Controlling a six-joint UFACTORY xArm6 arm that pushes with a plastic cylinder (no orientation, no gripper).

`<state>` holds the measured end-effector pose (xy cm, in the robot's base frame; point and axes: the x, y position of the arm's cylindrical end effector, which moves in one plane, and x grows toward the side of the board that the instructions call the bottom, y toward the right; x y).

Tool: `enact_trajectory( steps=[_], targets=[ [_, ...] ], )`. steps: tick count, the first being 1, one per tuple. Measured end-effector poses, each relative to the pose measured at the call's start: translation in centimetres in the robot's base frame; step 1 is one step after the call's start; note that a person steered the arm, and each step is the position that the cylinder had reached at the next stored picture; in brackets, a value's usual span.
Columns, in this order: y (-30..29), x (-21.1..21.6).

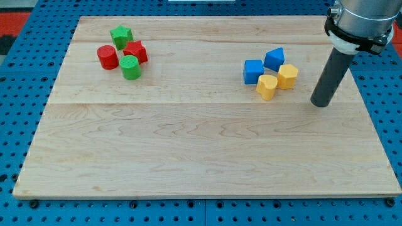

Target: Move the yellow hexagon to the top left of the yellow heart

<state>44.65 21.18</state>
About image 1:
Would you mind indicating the yellow hexagon block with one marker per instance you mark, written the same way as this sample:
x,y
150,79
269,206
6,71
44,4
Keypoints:
x,y
287,75

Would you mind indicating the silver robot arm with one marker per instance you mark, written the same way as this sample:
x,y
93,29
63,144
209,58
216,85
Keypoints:
x,y
361,25

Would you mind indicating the yellow heart block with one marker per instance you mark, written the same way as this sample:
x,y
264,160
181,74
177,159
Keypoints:
x,y
266,86

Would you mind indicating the light wooden board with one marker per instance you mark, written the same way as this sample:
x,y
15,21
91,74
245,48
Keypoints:
x,y
190,128

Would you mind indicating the blue cube block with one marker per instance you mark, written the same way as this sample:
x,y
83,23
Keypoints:
x,y
252,70

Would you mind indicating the green cylinder block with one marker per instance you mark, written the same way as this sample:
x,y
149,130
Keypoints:
x,y
130,67

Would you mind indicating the blue triangle block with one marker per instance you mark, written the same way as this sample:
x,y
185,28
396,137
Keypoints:
x,y
274,59

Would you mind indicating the red star block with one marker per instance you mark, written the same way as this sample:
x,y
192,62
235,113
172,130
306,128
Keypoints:
x,y
136,49

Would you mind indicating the red cylinder block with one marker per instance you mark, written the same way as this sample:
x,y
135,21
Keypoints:
x,y
108,57

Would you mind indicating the green star block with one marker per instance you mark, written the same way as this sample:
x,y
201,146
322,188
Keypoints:
x,y
120,36

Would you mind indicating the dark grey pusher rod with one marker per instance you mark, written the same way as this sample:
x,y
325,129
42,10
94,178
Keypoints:
x,y
333,72

